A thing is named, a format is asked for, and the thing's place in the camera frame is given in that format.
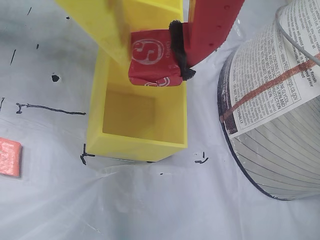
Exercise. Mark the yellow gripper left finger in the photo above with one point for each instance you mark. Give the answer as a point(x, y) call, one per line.
point(95, 20)

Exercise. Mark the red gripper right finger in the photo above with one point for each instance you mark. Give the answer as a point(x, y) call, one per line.
point(212, 25)

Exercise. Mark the red candy with round logo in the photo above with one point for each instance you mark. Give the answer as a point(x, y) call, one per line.
point(150, 55)

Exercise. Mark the orange candy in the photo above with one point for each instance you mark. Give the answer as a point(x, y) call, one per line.
point(8, 157)

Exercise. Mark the yellow three-compartment box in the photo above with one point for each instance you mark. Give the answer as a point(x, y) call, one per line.
point(140, 147)

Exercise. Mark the paper labelled metal can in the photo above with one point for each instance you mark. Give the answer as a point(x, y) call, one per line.
point(275, 150)

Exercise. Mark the white plastic table cover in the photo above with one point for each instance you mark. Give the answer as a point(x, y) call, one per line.
point(125, 205)

